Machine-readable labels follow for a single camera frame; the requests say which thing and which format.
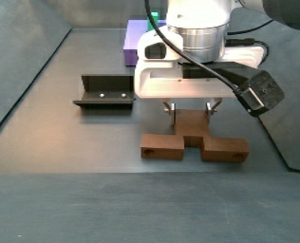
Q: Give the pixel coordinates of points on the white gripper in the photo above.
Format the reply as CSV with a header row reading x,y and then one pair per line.
x,y
159,76

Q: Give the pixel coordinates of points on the brown T-shaped block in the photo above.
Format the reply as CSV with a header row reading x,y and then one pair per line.
x,y
191,133

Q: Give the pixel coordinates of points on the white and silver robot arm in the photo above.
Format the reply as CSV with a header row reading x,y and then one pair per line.
x,y
189,61

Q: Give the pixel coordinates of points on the black angle fixture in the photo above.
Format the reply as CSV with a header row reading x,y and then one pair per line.
x,y
107,90

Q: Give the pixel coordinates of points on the green U-shaped block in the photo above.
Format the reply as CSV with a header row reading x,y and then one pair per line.
x,y
153,20

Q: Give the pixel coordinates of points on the purple base block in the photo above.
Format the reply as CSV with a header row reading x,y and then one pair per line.
x,y
133,41

